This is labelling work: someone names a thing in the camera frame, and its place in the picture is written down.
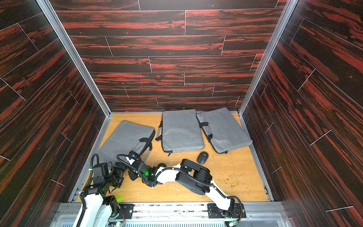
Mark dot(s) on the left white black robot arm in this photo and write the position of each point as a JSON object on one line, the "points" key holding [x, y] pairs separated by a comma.
{"points": [[97, 208]]}

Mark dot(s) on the grey laptop bag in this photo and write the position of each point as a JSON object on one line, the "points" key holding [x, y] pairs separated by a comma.
{"points": [[223, 131], [179, 131], [127, 137]]}

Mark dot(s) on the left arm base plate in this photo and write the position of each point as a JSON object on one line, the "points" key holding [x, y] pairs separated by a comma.
{"points": [[125, 212]]}

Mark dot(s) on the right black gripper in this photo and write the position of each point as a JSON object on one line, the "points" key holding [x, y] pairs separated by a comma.
{"points": [[137, 166]]}

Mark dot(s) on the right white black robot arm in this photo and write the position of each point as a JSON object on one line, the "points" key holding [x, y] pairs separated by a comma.
{"points": [[190, 175]]}

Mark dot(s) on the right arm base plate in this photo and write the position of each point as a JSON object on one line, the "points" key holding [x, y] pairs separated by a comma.
{"points": [[237, 211]]}

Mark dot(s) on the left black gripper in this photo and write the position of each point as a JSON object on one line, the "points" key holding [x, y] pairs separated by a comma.
{"points": [[119, 171]]}

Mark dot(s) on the aluminium front rail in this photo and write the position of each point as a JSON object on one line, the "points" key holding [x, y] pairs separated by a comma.
{"points": [[197, 214]]}

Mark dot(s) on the black computer mouse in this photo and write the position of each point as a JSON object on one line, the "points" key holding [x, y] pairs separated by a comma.
{"points": [[202, 157], [161, 165]]}

